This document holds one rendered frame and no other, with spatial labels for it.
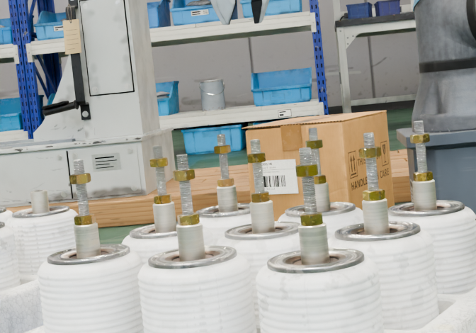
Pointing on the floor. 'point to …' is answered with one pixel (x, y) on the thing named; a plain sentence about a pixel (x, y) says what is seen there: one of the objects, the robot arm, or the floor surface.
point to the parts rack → (25, 66)
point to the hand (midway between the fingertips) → (246, 8)
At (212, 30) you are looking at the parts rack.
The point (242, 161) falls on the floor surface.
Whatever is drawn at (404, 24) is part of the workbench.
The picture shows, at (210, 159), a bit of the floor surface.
